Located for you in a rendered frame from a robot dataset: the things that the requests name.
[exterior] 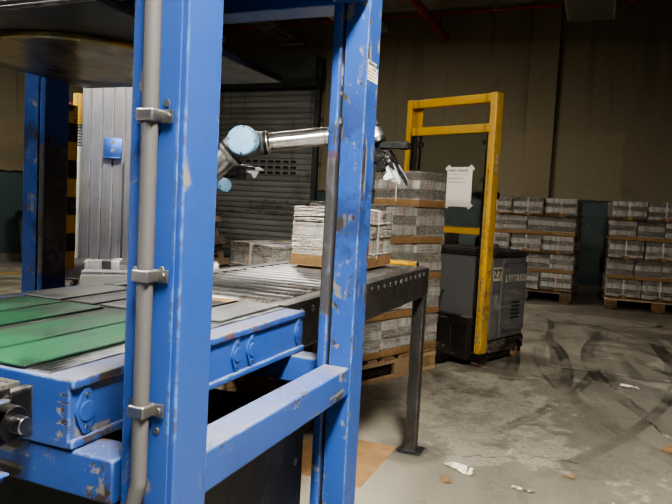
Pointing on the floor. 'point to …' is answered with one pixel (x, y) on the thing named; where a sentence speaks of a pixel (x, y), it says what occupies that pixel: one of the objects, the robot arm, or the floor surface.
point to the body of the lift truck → (500, 318)
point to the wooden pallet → (219, 245)
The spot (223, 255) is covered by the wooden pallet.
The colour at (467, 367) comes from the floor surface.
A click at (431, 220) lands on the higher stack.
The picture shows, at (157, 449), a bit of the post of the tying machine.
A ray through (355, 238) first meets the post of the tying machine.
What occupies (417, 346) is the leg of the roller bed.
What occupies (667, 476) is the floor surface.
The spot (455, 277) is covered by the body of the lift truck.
